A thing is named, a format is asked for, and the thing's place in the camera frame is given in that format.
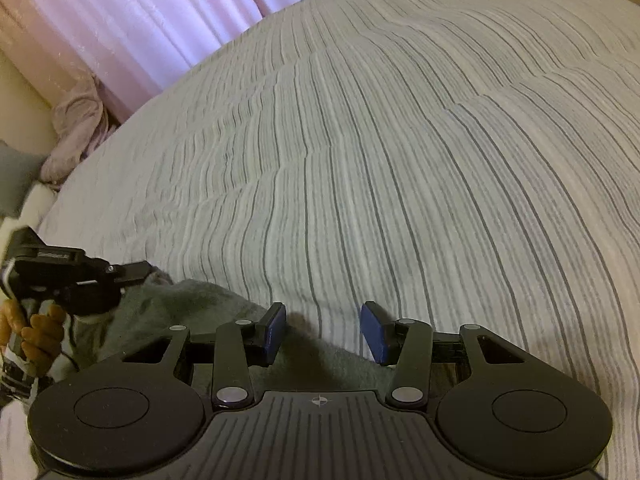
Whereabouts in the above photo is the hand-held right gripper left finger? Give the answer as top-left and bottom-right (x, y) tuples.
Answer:
(122, 302), (288, 409)

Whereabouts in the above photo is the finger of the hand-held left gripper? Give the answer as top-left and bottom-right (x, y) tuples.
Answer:
(107, 260), (153, 286)

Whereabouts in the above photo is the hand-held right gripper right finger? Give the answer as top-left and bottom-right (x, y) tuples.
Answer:
(361, 301), (516, 406)

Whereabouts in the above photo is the grey shirt white neck tape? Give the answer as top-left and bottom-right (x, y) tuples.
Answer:
(62, 266), (398, 396)

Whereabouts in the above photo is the person's left hand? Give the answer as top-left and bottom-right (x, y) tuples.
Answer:
(0, 301), (69, 377)

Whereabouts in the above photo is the white padded headboard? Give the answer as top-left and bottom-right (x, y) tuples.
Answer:
(0, 182), (56, 233)

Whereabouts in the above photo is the grey pillow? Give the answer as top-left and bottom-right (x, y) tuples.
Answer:
(0, 140), (46, 218)

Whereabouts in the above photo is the pink pillow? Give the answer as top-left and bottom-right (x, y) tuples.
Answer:
(40, 72), (118, 186)

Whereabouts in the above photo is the striped bed blanket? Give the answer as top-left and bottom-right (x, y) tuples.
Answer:
(37, 0), (640, 480)

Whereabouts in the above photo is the pink curtain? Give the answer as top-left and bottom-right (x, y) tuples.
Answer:
(0, 0), (361, 111)

